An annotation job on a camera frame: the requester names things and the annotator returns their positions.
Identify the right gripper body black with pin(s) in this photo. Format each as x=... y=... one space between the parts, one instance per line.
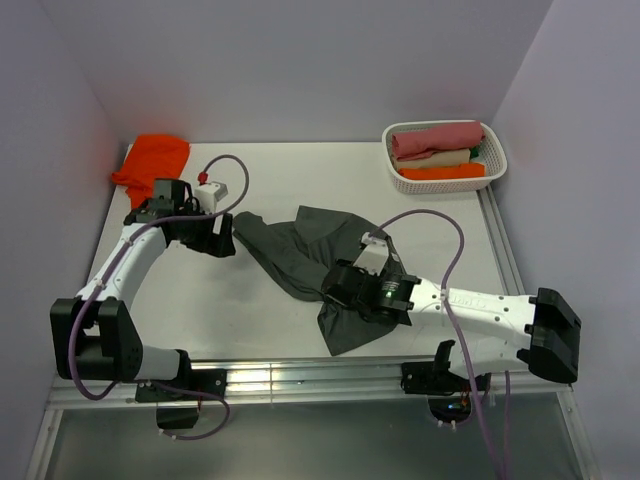
x=360 y=269

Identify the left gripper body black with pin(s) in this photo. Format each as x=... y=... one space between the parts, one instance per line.
x=198 y=235

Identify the dark grey t shirt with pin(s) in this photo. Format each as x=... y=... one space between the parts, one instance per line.
x=298 y=254

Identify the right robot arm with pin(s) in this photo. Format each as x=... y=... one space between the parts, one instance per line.
x=492 y=333

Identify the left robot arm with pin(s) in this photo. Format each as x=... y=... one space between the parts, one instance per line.
x=93 y=333

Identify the orange t shirt on table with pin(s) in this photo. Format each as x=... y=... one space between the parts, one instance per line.
x=152 y=156

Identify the rolled orange t shirt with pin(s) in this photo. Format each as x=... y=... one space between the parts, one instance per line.
x=462 y=171

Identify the rolled beige t shirt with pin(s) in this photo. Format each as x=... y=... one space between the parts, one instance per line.
x=439 y=159

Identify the rolled pink t shirt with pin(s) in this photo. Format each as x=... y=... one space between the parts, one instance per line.
x=445 y=137

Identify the white plastic basket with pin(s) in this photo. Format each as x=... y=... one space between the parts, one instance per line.
x=492 y=156

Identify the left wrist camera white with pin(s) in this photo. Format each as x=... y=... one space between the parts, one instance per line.
x=209 y=193

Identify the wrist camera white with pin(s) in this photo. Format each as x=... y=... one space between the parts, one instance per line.
x=209 y=193
x=373 y=256

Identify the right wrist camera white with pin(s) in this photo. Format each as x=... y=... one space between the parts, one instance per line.
x=373 y=256

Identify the aluminium rail frame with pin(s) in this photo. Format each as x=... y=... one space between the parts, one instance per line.
x=326 y=380

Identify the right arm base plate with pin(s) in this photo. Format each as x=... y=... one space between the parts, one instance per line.
x=448 y=395

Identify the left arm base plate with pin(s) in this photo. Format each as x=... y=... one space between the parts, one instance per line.
x=175 y=390

